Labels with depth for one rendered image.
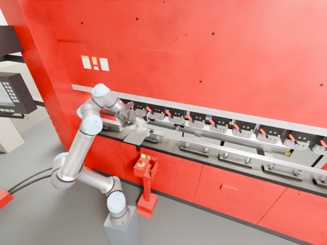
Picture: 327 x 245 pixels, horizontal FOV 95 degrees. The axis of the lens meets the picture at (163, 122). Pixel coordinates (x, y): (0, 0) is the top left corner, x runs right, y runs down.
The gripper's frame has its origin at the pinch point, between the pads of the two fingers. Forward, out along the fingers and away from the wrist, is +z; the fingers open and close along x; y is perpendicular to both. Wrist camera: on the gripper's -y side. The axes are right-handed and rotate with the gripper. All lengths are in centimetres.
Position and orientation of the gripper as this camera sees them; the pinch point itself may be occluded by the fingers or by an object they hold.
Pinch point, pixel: (140, 124)
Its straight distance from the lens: 97.9
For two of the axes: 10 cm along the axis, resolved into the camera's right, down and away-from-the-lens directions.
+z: 4.9, 5.5, 6.7
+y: -0.3, 7.9, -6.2
